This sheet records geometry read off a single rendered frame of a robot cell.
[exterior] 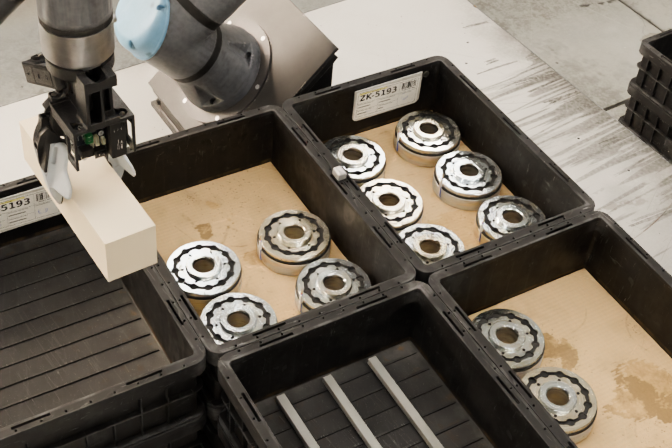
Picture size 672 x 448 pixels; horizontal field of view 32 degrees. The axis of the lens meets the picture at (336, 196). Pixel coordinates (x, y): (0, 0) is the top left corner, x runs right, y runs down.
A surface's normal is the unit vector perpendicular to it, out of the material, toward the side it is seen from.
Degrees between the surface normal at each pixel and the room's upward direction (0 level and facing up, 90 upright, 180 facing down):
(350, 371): 0
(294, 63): 43
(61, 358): 0
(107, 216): 0
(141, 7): 50
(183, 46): 95
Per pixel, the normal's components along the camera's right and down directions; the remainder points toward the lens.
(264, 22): -0.53, -0.32
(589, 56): 0.07, -0.73
